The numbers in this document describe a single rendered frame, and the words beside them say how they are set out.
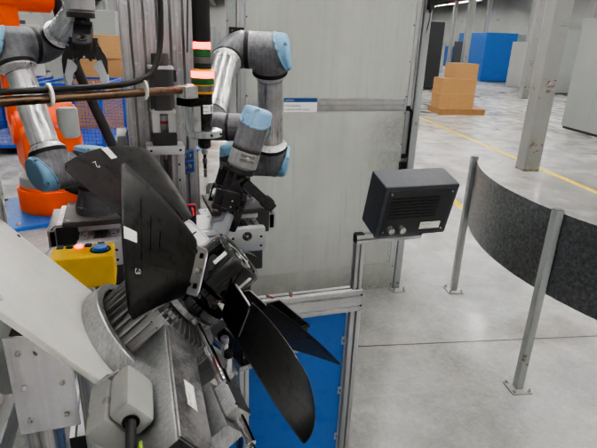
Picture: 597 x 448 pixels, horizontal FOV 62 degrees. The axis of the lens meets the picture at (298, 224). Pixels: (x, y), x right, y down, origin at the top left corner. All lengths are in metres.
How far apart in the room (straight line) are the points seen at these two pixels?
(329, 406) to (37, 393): 1.16
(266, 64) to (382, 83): 1.57
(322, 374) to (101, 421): 1.17
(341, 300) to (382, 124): 1.70
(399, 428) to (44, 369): 1.79
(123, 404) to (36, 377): 0.29
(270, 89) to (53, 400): 1.12
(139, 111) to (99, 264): 0.72
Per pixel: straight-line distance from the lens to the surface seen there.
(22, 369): 1.01
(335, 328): 1.74
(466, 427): 2.58
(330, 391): 1.89
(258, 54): 1.64
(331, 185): 3.12
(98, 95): 0.87
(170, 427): 0.75
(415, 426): 2.51
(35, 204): 5.09
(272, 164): 1.83
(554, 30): 7.61
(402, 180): 1.58
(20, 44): 1.87
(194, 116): 0.98
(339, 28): 3.00
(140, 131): 1.98
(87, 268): 1.45
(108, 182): 1.05
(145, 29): 1.95
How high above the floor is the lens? 1.63
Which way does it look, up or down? 20 degrees down
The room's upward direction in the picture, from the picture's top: 2 degrees clockwise
